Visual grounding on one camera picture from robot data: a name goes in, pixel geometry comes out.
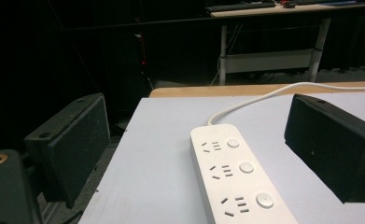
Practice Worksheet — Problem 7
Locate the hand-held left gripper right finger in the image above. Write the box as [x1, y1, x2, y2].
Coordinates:
[284, 93, 365, 204]

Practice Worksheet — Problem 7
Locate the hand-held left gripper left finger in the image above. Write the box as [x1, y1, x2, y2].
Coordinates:
[23, 92, 111, 209]

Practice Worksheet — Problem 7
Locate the white power strip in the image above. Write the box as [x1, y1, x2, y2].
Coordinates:
[190, 123, 300, 224]

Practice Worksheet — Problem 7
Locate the pale grey table mat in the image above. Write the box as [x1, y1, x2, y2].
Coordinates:
[78, 91, 365, 224]

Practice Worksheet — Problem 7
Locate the wooden desk with white legs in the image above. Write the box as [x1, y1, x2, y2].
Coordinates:
[207, 0, 365, 87]

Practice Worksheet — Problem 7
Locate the black keyboard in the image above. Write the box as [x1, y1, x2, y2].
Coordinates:
[204, 1, 277, 14]

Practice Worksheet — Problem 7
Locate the white power strip cable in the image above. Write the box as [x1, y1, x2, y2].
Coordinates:
[206, 81, 365, 127]

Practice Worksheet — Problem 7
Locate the thin white hanging cable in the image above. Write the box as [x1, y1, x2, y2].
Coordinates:
[209, 23, 244, 87]

